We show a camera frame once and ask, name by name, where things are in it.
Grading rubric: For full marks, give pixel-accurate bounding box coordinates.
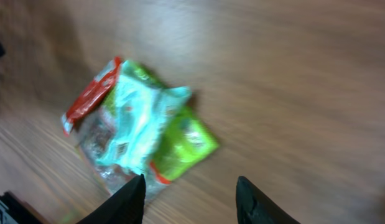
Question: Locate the red stick sachet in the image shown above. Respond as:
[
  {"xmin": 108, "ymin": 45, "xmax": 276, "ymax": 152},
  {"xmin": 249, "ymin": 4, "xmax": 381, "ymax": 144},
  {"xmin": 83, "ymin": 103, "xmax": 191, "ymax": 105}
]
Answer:
[{"xmin": 61, "ymin": 57, "xmax": 124, "ymax": 136}]

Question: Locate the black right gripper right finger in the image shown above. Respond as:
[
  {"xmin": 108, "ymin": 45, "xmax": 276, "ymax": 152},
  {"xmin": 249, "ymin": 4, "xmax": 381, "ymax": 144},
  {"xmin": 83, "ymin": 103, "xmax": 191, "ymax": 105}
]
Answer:
[{"xmin": 236, "ymin": 176, "xmax": 300, "ymax": 224}]

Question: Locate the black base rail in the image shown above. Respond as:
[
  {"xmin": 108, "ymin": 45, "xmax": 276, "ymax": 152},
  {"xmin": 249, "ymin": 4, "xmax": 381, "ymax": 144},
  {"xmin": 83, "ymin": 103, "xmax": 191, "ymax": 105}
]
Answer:
[{"xmin": 0, "ymin": 192, "xmax": 42, "ymax": 224}]

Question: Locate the mint wet wipes packet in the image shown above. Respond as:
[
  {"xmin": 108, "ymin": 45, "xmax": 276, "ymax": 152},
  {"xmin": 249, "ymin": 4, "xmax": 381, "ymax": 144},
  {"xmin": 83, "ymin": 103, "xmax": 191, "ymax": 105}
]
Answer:
[{"xmin": 96, "ymin": 60, "xmax": 192, "ymax": 174}]

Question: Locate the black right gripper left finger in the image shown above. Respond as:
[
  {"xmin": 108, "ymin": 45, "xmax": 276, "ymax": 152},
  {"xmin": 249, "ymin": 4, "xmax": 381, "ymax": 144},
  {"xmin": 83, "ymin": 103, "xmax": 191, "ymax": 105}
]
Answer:
[{"xmin": 78, "ymin": 175, "xmax": 146, "ymax": 224}]

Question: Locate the green candy bag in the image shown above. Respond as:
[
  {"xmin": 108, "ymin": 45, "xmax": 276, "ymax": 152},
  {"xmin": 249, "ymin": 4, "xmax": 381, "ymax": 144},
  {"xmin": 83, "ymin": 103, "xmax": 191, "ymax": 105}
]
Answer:
[{"xmin": 78, "ymin": 62, "xmax": 218, "ymax": 202}]

